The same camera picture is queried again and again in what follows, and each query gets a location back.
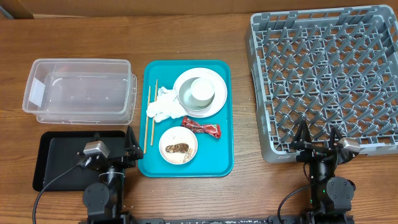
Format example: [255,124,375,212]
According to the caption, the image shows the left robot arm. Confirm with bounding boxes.
[78,127,144,223]

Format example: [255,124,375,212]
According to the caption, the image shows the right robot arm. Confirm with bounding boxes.
[288,120,361,223]

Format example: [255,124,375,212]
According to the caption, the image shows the large white plate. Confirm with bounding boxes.
[173,68,228,118]

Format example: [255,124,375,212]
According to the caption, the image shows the clear plastic bin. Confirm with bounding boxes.
[22,58,137,125]

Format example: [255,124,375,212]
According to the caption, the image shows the white napkin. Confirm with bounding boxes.
[146,86,187,123]

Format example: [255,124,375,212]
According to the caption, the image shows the red snack wrapper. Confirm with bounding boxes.
[182,116,221,139]

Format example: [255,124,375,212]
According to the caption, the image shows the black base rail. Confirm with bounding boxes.
[133,215,304,224]

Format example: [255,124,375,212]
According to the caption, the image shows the grey dish rack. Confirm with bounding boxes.
[246,5,397,163]

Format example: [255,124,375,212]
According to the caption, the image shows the teal plastic tray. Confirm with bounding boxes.
[138,60,234,177]

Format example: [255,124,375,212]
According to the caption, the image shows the pale green bowl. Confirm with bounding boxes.
[178,77,215,111]

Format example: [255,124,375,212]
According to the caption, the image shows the black plastic tray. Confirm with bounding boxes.
[32,130,127,192]

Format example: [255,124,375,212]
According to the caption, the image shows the small white dish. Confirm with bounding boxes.
[159,126,198,165]

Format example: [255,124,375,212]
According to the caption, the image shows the white cup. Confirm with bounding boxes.
[190,78,215,101]

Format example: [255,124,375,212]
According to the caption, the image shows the brown food scrap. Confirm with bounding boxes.
[165,142,189,153]

